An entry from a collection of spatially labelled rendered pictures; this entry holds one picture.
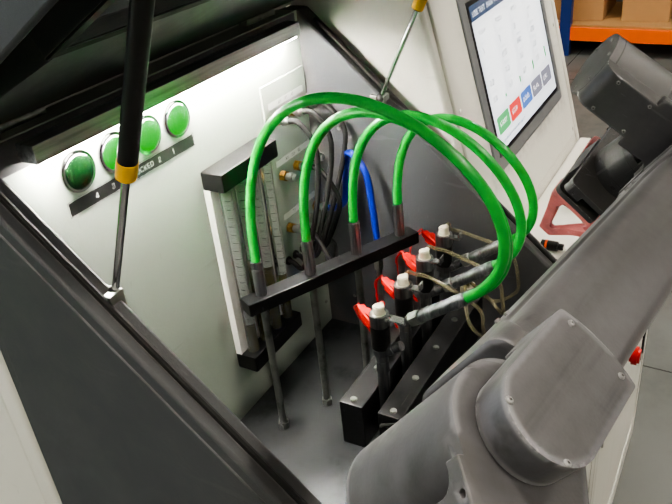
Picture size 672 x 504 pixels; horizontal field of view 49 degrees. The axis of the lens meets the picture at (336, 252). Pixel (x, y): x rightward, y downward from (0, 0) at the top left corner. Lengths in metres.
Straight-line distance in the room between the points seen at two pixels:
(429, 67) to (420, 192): 0.21
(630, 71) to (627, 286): 0.27
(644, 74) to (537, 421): 0.43
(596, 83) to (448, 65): 0.67
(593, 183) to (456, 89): 0.61
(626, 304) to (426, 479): 0.16
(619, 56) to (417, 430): 0.43
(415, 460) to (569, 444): 0.05
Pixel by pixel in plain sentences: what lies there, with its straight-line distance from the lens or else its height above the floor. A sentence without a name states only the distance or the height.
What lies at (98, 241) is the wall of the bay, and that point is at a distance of 0.96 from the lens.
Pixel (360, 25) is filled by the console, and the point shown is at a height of 1.42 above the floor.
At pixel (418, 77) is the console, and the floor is 1.34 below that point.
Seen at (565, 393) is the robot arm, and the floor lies 1.52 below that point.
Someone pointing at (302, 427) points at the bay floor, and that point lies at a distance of 1.27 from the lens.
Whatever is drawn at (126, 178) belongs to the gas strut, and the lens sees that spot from 0.66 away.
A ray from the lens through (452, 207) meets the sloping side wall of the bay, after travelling 1.26.
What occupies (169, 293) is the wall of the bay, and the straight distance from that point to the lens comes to 1.07.
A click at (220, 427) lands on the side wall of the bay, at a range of 0.76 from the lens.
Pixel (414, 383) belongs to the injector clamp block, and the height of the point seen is 0.98.
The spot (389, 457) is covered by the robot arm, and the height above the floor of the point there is 1.49.
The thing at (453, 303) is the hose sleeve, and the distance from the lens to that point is 0.94.
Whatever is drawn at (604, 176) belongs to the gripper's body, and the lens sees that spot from 0.71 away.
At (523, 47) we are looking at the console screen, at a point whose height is 1.28.
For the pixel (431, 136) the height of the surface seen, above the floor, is 1.39.
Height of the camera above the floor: 1.70
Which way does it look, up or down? 30 degrees down
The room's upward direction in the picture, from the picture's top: 6 degrees counter-clockwise
